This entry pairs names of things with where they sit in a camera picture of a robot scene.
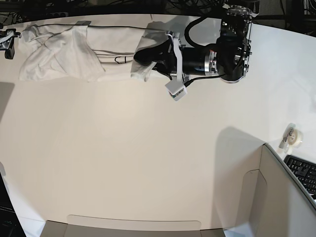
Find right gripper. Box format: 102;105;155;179
0;29;21;59

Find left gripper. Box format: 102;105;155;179
133;31;189;86

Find white printed t-shirt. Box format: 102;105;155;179
18;24;168;82

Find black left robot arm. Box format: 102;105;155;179
134;0;260;87

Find clear tape dispenser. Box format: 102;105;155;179
279;123;304;149

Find black computer keyboard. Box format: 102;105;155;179
284;155;316;199

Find grey right partition panel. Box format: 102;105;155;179
224;144;316;237

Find grey partition panel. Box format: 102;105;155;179
41;215;225;237
224;144;316;237

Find grey front partition panel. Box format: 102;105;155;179
41;215;225;237

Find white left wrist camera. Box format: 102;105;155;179
165;79;187;101

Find black background cables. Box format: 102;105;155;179
0;0;316;33

